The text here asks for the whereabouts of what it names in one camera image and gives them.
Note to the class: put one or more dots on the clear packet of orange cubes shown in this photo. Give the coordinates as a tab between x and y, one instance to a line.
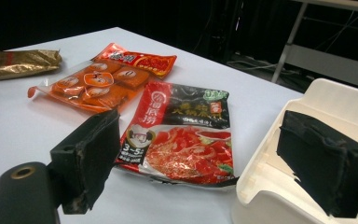
84	90

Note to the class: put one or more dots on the red and black soup packet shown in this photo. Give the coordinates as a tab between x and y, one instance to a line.
186	140

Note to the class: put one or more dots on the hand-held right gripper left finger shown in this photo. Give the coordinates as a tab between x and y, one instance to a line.
90	155

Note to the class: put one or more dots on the red seasoning packet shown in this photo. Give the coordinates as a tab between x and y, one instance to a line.
149	62

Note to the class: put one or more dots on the white metal desk frame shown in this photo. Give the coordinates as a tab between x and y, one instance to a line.
323	62

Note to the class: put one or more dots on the white plastic box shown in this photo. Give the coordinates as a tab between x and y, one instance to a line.
329	96

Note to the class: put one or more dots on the gold foil packet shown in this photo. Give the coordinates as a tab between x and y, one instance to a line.
15	63

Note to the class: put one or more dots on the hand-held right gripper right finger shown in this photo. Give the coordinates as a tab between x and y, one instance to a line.
323	161

